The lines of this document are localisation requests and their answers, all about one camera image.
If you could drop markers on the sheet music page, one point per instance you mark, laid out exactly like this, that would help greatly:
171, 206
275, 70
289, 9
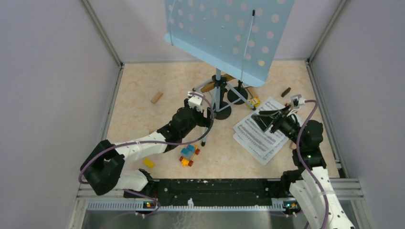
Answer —
250, 131
263, 154

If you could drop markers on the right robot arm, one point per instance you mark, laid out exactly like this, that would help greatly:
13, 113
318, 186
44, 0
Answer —
310, 184

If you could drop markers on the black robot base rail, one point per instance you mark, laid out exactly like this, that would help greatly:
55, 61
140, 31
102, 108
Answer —
217, 192

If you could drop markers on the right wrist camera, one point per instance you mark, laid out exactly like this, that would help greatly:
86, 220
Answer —
296, 102

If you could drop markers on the yellow owl toy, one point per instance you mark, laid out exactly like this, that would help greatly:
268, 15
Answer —
255, 102

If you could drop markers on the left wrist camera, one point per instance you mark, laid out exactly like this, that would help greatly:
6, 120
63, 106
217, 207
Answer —
195, 100

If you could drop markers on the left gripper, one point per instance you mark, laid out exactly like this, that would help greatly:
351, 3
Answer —
204, 121

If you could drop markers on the light wooden block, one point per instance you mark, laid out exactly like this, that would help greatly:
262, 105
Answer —
156, 97

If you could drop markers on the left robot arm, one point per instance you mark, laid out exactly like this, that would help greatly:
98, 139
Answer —
106, 169

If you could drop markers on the blue music stand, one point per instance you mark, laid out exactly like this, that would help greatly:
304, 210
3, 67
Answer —
237, 37

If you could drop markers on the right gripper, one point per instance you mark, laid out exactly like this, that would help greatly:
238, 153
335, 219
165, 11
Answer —
266, 118

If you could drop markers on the wooden block pair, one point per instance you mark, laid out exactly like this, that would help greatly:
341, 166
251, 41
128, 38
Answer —
292, 145

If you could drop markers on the yellow toy brick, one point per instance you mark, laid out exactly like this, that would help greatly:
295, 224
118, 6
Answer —
147, 162

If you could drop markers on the toy block car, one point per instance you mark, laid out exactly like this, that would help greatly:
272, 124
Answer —
187, 154

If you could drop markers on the dark brown wooden block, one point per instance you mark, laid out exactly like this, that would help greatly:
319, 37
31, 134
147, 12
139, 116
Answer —
285, 92

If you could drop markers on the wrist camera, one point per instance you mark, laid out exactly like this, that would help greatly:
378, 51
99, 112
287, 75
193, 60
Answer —
195, 100
296, 102

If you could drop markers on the black microphone stand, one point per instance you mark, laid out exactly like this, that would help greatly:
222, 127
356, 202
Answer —
224, 96

